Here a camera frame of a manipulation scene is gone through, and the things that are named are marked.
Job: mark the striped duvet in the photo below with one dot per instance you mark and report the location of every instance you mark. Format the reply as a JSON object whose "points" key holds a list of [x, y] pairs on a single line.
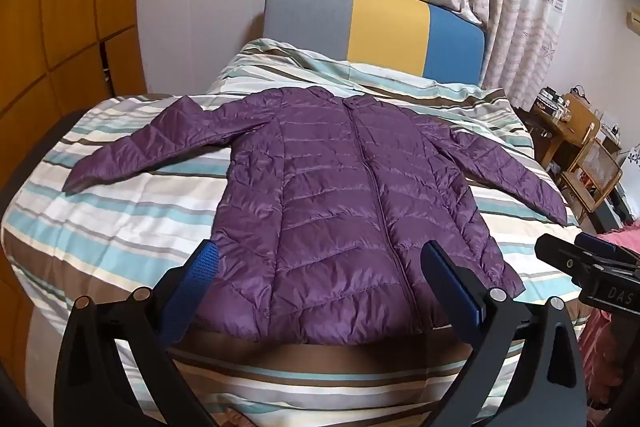
{"points": [[125, 207]]}

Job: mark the rattan shelf unit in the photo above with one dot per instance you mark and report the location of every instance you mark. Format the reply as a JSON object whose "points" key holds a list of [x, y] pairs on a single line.
{"points": [[595, 174]]}

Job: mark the grey yellow blue headboard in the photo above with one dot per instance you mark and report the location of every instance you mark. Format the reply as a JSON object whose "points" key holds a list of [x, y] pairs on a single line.
{"points": [[390, 32]]}

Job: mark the pink cloth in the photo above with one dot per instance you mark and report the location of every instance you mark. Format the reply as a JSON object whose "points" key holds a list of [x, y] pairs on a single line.
{"points": [[612, 347]]}

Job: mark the wooden wardrobe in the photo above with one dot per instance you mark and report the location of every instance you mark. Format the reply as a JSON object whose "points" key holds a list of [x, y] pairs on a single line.
{"points": [[65, 22]]}

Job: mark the black box on desk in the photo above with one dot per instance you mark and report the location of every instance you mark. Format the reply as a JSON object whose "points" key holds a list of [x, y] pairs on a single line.
{"points": [[547, 103]]}

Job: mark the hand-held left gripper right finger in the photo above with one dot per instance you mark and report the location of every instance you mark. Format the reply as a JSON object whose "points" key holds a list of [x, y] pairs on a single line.
{"points": [[462, 289]]}

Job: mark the wooden chair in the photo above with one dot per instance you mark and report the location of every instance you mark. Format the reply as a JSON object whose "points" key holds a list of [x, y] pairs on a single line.
{"points": [[582, 117]]}

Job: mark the purple puffer jacket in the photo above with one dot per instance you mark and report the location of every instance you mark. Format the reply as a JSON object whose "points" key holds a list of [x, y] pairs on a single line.
{"points": [[325, 207]]}

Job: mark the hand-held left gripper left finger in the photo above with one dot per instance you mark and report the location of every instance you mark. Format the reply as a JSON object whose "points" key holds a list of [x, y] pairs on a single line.
{"points": [[202, 287]]}

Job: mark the air conditioner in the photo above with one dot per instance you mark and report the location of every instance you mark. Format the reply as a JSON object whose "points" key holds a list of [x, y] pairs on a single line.
{"points": [[635, 16]]}

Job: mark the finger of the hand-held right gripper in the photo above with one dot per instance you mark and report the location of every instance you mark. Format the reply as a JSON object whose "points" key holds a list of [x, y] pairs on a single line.
{"points": [[607, 249], [565, 257]]}

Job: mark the wooden side desk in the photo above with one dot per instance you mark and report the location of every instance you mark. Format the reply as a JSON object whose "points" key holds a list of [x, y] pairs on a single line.
{"points": [[542, 132]]}

